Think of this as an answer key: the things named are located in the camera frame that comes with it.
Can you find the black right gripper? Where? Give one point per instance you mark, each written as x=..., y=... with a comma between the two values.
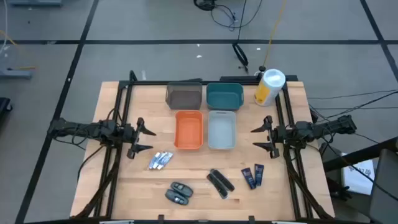
x=280, y=137

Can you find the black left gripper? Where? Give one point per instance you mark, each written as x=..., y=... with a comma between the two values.
x=130, y=137

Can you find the small white blue toothpaste tube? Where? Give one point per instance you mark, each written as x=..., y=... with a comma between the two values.
x=165, y=160
x=153, y=161
x=159, y=160

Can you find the dark blue travel tube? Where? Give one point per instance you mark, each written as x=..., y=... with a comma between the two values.
x=259, y=175
x=248, y=178

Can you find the dark grey oval case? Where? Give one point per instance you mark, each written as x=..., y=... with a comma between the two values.
x=182, y=189
x=176, y=197

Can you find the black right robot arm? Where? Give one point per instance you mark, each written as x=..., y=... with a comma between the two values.
x=329, y=126

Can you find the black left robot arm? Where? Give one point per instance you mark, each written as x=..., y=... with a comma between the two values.
x=77, y=128

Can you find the white plastic bin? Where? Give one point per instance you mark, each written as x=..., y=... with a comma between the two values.
x=221, y=130

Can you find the orange plastic bin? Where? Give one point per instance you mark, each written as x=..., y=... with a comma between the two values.
x=188, y=130

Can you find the white yellow wipes canister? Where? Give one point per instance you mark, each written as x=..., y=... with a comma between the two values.
x=269, y=87

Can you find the grey translucent plastic bin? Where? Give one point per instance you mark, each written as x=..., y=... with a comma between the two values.
x=184, y=98

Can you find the teal plastic bin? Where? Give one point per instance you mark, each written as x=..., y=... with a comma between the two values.
x=224, y=97

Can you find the silver aluminium extrusion bar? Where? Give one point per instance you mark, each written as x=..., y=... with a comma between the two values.
x=289, y=222
x=116, y=222

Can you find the black metal beam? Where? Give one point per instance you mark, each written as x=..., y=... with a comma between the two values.
x=360, y=155

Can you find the white cardboard box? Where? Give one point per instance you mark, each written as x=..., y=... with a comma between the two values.
x=357, y=179

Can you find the grey chair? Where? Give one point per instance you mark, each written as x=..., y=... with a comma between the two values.
x=385, y=186

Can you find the black floor equipment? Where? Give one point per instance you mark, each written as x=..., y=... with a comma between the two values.
x=4, y=107

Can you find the black aluminium table frame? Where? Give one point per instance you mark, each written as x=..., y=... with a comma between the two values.
x=146, y=82

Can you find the black frame bracket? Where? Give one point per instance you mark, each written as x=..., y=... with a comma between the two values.
x=251, y=218
x=160, y=217

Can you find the grey floor base plate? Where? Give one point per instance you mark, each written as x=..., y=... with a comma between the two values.
x=34, y=2
x=15, y=74

